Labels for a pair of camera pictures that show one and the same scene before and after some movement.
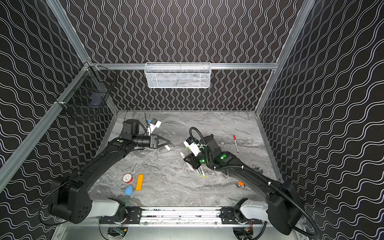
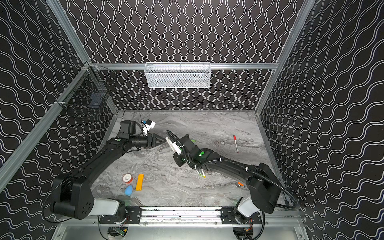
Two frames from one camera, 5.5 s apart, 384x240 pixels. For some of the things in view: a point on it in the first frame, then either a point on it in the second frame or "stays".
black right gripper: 194,158 → 180,147
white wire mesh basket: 177,75 stays
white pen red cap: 234,137 stays
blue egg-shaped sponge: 129,190 stays
